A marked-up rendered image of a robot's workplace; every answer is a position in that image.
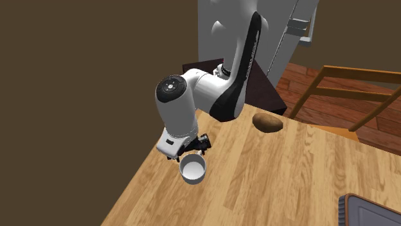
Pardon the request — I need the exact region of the wooden chair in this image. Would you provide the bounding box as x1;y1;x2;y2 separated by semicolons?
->
287;65;401;143

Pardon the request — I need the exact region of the dark robot stand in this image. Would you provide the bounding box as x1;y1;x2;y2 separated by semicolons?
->
182;58;288;116

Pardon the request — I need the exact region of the grey refrigerator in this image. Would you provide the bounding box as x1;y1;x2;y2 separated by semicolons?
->
197;0;319;88

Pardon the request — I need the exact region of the grey tray with brown rim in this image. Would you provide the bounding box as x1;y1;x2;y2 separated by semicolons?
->
337;193;401;226

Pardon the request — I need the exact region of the brown potato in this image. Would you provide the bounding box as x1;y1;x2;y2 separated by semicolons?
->
252;112;284;134

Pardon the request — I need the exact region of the white round cup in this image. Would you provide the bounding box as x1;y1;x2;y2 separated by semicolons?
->
179;153;207;186

